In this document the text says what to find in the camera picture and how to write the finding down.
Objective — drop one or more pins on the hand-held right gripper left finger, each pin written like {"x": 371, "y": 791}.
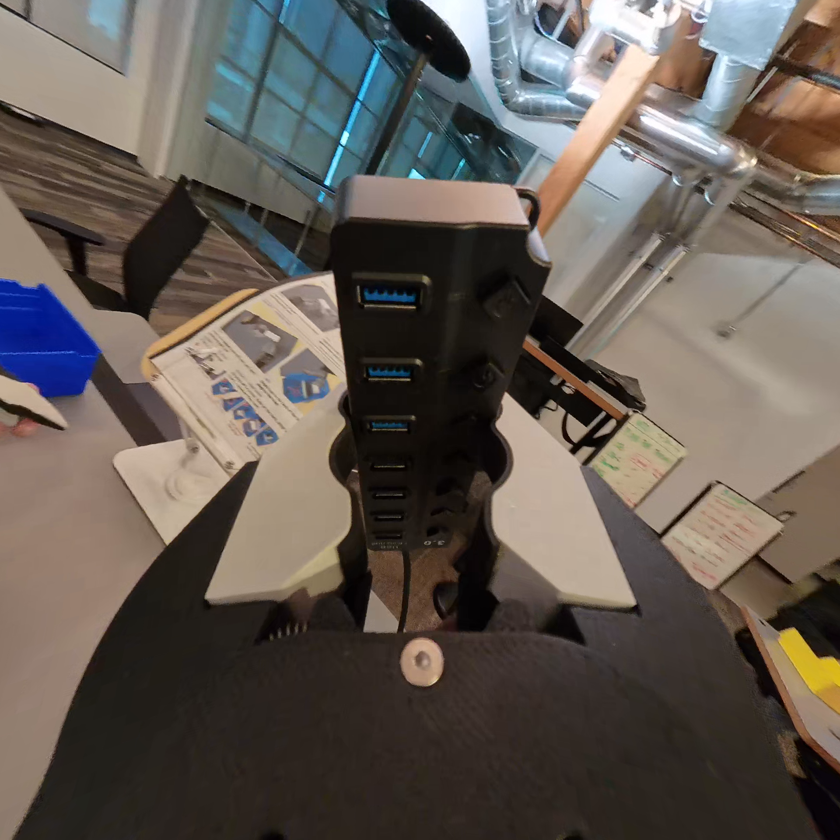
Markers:
{"x": 282, "y": 525}

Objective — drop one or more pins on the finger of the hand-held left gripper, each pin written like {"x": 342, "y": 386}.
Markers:
{"x": 29, "y": 398}

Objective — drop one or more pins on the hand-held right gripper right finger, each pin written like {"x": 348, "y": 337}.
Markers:
{"x": 558, "y": 525}

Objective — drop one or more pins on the blue storage bin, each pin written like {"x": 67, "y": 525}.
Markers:
{"x": 40, "y": 341}

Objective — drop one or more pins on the black usb hub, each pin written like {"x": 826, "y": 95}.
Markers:
{"x": 427, "y": 341}

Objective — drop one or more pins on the person's left hand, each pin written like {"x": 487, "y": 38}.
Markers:
{"x": 16, "y": 425}

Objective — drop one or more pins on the green marked whiteboard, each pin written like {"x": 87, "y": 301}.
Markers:
{"x": 639, "y": 460}

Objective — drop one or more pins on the wood top black desk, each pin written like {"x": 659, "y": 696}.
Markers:
{"x": 578, "y": 374}

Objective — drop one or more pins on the instruction sheet wooden board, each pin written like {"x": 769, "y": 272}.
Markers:
{"x": 263, "y": 368}

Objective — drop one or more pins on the handwritten whiteboard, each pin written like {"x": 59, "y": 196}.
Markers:
{"x": 722, "y": 532}

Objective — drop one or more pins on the black chair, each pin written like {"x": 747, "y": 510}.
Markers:
{"x": 151, "y": 250}

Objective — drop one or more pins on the grey work table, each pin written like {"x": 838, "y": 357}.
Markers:
{"x": 794, "y": 683}

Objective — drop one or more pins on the yellow storage bin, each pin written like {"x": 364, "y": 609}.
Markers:
{"x": 811, "y": 656}

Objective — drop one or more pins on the silver ventilation ducts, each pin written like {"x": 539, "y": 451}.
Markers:
{"x": 630, "y": 79}

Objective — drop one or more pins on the black pole with round disc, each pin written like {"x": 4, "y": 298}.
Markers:
{"x": 427, "y": 33}

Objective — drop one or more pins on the wooden post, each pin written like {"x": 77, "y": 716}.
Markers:
{"x": 597, "y": 131}

